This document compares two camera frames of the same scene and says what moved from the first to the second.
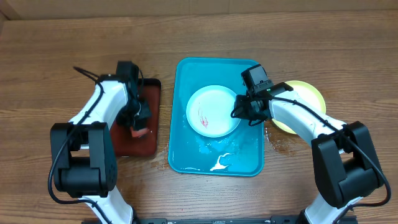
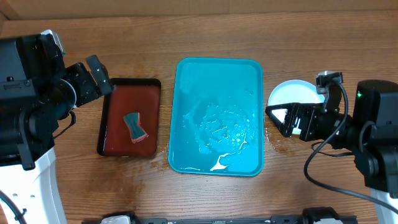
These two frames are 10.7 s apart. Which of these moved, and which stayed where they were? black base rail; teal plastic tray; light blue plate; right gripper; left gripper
Moved: right gripper; left gripper; light blue plate
Stayed: black base rail; teal plastic tray
